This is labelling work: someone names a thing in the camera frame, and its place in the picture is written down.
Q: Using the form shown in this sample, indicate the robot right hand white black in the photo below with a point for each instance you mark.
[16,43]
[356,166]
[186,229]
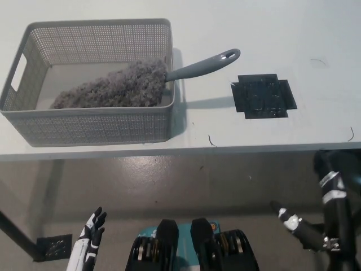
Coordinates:
[293,221]

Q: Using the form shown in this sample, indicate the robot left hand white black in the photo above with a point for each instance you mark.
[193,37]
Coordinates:
[84,245]

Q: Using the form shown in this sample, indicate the grey fluffy duster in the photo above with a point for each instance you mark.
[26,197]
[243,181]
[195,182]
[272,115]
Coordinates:
[127,84]

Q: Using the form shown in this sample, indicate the robot torso black teal blocks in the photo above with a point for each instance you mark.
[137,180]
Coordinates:
[197,248]

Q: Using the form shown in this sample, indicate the black tape patch on desk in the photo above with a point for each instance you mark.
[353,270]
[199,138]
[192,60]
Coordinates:
[262,97]

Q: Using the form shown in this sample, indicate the grey perforated plastic basket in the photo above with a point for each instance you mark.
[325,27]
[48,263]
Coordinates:
[84,128]

